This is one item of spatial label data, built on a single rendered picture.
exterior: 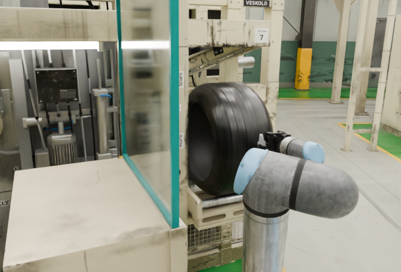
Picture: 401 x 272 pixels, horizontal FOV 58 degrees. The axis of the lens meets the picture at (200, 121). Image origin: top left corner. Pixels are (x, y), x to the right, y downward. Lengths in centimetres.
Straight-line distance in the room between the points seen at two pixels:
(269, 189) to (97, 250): 40
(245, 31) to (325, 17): 979
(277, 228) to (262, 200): 10
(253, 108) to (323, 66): 1015
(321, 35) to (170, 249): 1109
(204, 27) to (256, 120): 60
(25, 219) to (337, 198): 74
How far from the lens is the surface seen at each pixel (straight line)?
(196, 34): 195
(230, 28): 204
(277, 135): 153
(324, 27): 1183
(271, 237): 91
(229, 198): 186
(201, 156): 213
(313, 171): 80
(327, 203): 81
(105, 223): 96
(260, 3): 251
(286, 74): 1147
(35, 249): 91
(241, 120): 165
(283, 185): 80
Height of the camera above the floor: 174
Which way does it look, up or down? 15 degrees down
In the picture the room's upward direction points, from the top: 1 degrees clockwise
